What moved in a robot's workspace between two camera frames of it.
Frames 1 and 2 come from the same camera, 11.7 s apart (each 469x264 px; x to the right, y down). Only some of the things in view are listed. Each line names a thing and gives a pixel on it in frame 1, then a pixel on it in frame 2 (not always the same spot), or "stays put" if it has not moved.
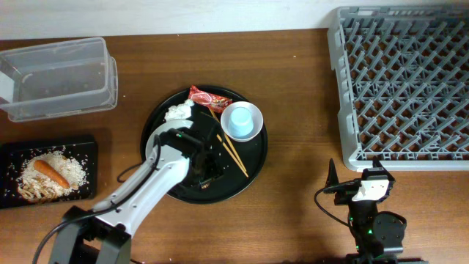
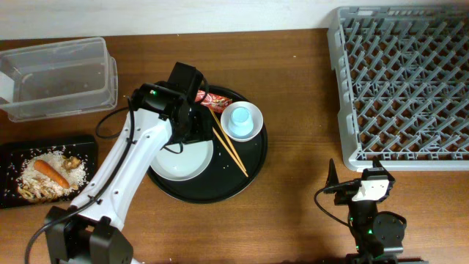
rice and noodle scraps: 35,186 stays put
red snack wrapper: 217,104 stays put
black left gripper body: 211,171 to 198,129
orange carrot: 45,169 stays put
